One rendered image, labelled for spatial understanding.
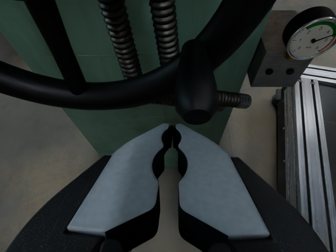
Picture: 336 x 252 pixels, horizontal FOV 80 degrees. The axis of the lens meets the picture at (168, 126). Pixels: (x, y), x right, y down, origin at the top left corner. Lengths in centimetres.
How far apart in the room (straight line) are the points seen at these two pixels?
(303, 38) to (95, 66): 35
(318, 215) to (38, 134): 114
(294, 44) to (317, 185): 50
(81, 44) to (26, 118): 90
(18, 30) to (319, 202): 80
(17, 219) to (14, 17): 78
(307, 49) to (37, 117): 115
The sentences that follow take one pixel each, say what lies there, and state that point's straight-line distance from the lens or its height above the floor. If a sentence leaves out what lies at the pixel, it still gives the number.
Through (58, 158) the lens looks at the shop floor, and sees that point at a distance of 105.
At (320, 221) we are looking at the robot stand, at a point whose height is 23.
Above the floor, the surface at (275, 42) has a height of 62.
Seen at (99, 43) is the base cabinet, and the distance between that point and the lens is 40.
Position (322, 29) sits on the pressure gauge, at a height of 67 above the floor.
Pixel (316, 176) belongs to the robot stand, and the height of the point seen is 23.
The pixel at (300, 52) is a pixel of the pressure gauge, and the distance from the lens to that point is 35.
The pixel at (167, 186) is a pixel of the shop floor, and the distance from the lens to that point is 86.
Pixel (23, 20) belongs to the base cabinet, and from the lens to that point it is 43.
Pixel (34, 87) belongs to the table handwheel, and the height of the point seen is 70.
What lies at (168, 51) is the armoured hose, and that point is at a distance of 23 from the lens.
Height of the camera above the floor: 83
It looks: 58 degrees down
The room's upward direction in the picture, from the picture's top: 4 degrees counter-clockwise
